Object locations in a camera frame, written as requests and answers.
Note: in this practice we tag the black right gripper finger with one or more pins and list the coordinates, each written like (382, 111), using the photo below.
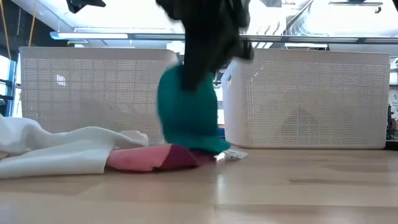
(191, 76)
(206, 71)

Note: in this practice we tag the teal knit garment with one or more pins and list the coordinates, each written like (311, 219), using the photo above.
(186, 118)

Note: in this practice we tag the pink and maroon garment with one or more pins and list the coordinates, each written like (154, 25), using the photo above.
(149, 157)

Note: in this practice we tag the large white knit garment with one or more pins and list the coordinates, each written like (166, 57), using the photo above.
(62, 152)

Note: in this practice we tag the pale pinkish white sock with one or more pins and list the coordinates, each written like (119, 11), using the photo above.
(135, 138)

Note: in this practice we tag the white paper tag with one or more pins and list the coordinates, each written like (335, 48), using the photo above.
(234, 154)

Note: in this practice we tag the perforated cream laundry basket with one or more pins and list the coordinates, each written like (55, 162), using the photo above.
(93, 93)
(311, 99)

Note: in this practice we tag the black stand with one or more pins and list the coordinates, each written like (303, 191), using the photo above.
(391, 124)

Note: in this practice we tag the horizontal metal frame rail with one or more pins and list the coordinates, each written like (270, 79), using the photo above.
(311, 39)

